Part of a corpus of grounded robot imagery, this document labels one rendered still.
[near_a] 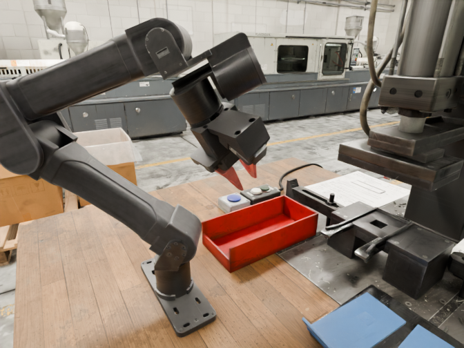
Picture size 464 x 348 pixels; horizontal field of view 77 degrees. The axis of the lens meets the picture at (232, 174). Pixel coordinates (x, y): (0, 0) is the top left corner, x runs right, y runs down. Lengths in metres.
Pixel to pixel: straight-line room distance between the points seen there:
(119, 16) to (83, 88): 6.44
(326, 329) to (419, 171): 0.29
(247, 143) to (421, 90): 0.30
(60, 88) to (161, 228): 0.24
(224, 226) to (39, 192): 2.05
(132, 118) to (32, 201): 2.63
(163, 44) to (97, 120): 4.46
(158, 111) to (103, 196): 4.52
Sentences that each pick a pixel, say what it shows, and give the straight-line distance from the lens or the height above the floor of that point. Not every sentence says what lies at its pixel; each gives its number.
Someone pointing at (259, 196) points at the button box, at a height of 0.93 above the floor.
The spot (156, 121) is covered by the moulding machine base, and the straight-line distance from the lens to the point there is 5.00.
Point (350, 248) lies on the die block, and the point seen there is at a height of 0.92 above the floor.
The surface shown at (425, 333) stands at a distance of 0.57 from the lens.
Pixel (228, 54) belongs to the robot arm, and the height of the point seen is 1.31.
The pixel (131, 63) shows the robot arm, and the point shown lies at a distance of 0.41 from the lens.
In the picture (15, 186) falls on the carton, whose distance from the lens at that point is 2.59.
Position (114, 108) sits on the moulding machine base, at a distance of 4.83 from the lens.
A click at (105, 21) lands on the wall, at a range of 6.81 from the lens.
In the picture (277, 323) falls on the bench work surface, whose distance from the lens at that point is 0.54.
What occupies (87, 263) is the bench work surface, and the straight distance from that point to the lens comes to 0.71.
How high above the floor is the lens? 1.31
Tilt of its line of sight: 22 degrees down
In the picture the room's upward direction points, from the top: straight up
